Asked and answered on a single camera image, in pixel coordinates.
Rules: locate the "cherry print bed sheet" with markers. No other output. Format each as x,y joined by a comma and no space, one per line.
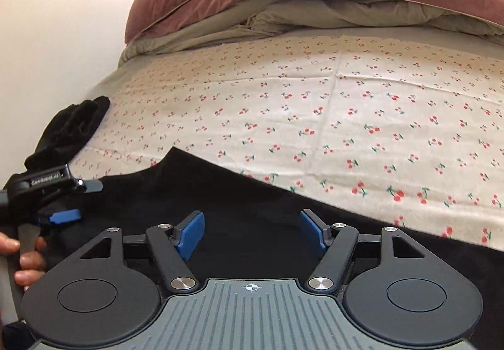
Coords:
315,98

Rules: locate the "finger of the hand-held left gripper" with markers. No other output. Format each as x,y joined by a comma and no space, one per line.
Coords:
65,217
92,186

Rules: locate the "person's left hand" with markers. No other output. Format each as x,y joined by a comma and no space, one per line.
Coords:
33,259

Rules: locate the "black pants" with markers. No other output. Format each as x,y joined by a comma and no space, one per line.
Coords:
244,192

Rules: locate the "folded black cloth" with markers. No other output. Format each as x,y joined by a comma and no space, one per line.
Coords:
75,125

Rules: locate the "grey bed sheet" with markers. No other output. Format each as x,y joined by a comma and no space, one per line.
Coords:
106,78

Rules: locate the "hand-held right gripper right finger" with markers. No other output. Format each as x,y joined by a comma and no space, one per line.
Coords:
312,234

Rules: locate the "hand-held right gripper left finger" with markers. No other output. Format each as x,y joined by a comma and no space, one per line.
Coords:
191,234

